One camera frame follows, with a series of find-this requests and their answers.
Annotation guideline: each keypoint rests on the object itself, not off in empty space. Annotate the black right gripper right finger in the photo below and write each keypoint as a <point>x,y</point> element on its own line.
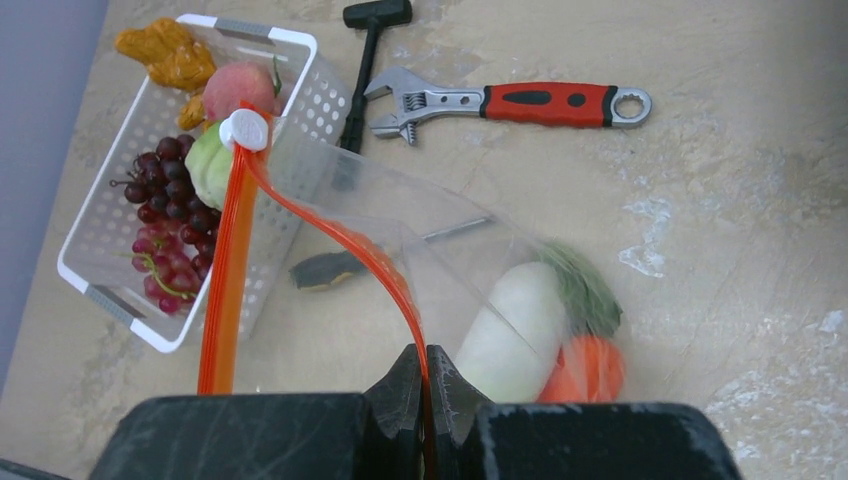
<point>475,438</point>

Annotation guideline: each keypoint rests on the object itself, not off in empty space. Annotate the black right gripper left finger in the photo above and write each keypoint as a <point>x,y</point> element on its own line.
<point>369,435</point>

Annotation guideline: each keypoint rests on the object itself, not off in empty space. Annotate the white toy radish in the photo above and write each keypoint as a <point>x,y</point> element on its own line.
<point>533,310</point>

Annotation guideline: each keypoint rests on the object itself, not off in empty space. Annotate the orange toy carrot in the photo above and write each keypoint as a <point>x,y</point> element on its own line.
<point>590,369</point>

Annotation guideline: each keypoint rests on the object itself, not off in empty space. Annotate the clear zip top bag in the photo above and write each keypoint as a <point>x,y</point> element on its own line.
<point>379,215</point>

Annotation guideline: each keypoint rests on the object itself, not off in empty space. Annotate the purple toy grape bunch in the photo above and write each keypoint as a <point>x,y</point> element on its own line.
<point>175,246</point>

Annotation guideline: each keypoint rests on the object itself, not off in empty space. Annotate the yellow black screwdriver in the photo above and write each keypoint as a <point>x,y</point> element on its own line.
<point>323,271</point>

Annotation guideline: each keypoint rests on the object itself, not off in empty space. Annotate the green toy cabbage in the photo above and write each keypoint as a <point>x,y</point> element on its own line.
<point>209,164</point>

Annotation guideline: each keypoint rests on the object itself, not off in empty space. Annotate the white plastic basket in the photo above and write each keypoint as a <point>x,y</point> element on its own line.
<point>93,259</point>

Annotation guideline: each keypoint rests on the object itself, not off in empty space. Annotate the pink toy peach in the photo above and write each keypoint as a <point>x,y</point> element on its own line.
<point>235,82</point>

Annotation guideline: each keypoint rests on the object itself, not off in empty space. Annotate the black hammer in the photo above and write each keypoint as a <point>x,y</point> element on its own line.
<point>373,17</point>

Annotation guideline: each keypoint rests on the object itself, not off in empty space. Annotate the red handled adjustable wrench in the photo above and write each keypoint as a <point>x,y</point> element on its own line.
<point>552,104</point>

